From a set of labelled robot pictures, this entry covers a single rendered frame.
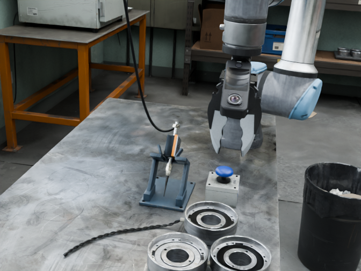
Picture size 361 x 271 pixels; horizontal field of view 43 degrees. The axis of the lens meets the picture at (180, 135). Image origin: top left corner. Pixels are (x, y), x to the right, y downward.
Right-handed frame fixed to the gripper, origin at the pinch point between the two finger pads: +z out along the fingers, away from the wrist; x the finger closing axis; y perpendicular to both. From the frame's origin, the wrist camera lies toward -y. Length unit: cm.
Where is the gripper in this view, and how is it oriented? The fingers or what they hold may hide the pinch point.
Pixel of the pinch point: (230, 150)
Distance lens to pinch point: 88.4
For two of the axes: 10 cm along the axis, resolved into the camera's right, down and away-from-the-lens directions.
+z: -0.6, 9.2, 3.8
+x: -9.8, -1.2, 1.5
